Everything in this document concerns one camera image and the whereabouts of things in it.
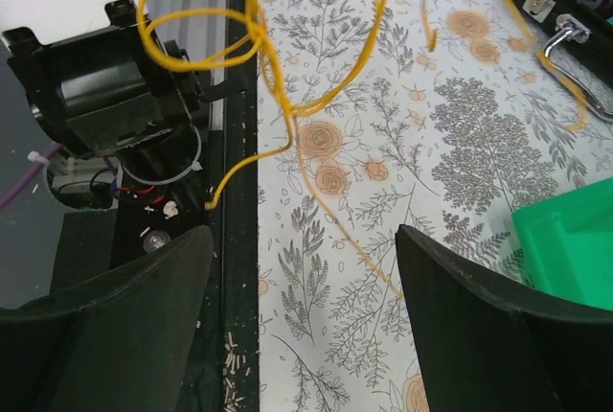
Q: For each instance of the floral table mat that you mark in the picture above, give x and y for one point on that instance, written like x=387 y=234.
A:
x=451 y=127

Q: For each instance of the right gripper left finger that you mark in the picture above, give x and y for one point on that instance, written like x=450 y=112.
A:
x=117 y=342

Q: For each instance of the left green bin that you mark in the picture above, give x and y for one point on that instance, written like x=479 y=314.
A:
x=566 y=241

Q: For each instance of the aluminium frame rail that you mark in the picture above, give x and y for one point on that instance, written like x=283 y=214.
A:
x=218 y=24

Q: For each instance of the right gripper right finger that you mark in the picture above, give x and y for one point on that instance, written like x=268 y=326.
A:
x=487 y=343

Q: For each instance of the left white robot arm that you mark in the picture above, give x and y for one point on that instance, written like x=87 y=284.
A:
x=93 y=88

